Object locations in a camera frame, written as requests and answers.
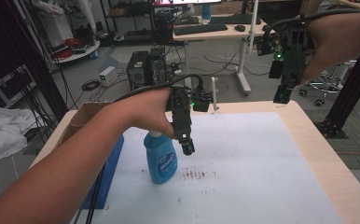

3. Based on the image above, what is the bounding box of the white upright post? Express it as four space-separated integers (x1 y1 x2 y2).
210 77 220 112

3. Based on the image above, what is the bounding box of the white table mat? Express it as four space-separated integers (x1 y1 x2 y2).
72 111 345 224

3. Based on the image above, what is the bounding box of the person's right hand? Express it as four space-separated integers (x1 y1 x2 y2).
300 12 360 86

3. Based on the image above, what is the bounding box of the computer monitor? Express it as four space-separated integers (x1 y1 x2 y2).
152 0 223 7

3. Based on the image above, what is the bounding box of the black computer tower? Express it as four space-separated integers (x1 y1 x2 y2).
147 46 169 87
126 50 150 91

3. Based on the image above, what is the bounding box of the black shelf rack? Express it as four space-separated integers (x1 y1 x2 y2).
99 0 156 43

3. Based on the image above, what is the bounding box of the round white side table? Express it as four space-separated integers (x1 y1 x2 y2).
52 39 102 64

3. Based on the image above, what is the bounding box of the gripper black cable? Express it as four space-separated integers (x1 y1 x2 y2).
261 7 360 48
112 73 204 104

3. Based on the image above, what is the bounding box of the small white device box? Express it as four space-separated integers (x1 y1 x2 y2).
99 65 118 88

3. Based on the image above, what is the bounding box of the black metal frame stand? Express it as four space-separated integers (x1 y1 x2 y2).
312 52 360 140

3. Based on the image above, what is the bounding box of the black coiled floor cable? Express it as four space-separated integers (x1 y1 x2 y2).
81 78 102 92

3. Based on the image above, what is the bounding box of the black keyboard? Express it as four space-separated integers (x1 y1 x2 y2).
173 22 228 36
210 13 262 25

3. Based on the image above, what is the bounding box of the thin black cables pair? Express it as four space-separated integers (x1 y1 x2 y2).
84 161 107 224

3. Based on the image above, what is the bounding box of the red coiled cable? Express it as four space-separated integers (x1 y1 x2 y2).
62 37 83 49

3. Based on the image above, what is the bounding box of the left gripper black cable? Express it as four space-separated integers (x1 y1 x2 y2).
112 73 204 104

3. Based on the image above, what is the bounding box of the person's left hand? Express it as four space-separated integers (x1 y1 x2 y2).
120 88 178 139

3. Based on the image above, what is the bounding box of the blue drink bottle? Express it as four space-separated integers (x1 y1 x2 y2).
201 3 212 21

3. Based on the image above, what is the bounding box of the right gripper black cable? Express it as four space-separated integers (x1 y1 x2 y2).
261 7 360 48

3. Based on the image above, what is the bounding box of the brown cardboard box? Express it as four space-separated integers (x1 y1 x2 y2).
56 101 116 147

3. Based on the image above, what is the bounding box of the light wooden office desk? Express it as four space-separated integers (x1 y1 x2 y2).
172 13 270 96

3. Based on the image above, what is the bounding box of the black equipment case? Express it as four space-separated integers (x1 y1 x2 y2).
0 64 38 109

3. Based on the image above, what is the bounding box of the office chair wheeled base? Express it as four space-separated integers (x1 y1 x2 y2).
298 60 358 107

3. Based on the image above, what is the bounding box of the blue spray bottle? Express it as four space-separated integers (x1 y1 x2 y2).
143 130 179 186

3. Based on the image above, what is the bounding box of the white crumpled cloth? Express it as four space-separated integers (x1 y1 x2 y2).
0 91 36 164

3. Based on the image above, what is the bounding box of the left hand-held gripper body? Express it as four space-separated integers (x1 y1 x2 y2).
166 85 215 156

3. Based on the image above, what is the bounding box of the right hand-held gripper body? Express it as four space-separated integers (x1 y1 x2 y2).
256 21 312 105

